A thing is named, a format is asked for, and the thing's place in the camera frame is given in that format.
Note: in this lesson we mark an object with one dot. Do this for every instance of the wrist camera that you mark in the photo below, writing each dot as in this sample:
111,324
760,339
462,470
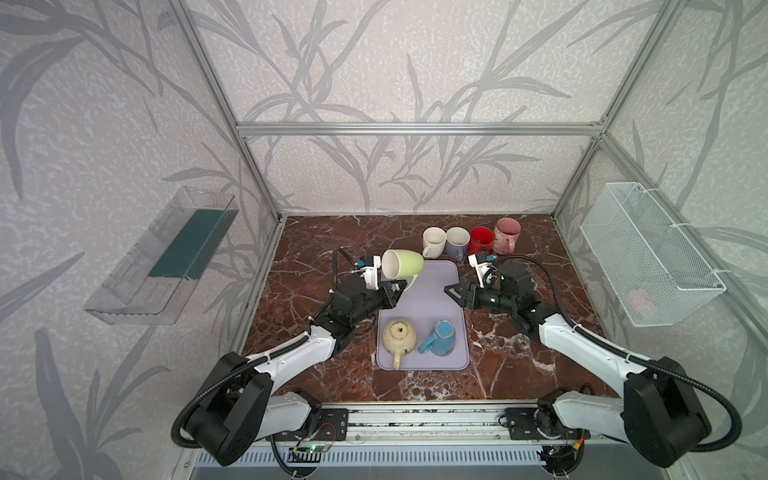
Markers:
483,264
368,268

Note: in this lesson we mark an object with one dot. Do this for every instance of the pink patterned mug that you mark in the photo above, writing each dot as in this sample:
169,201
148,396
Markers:
506,232

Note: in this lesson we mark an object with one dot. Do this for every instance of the red mug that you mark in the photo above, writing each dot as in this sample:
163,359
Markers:
481,240

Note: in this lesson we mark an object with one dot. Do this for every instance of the cream teapot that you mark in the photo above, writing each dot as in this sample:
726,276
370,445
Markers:
399,338

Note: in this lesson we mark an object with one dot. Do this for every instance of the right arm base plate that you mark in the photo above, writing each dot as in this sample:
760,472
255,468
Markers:
533,423

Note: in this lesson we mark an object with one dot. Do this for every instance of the lavender mug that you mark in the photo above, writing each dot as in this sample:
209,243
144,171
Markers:
457,243

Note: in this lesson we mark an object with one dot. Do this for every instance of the blue mug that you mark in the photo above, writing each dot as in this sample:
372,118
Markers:
441,340

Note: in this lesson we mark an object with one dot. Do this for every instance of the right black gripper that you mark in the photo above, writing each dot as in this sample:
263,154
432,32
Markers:
471,294

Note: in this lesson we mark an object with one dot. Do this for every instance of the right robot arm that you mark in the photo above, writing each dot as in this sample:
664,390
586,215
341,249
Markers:
657,410

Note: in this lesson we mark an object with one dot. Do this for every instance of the aluminium cage frame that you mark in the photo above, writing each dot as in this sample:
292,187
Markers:
597,131

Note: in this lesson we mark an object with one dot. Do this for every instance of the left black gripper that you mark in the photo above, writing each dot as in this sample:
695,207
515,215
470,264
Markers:
383,294

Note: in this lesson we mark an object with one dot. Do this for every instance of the white wire mesh basket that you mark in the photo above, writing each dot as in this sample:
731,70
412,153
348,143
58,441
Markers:
658,275

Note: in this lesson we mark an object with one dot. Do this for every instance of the clear plastic wall bin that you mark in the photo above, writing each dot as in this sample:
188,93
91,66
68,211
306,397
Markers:
153,283

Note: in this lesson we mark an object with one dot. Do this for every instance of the light green mug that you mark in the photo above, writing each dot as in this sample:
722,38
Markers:
399,264

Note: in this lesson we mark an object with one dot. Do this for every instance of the white mug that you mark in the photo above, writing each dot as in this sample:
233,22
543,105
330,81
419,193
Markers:
433,242

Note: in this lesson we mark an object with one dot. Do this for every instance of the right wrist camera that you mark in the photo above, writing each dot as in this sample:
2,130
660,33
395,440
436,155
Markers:
483,264

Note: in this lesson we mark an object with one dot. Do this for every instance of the lavender plastic tray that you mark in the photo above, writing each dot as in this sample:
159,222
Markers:
423,306

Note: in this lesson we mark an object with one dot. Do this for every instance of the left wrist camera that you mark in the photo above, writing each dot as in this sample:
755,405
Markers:
368,268

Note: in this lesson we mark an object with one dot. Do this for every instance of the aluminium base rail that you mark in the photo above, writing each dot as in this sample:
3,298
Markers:
391,421

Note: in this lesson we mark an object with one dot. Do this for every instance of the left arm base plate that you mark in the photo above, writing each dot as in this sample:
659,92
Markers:
325,425

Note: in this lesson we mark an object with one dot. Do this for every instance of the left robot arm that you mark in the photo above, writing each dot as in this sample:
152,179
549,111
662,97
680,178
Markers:
237,403

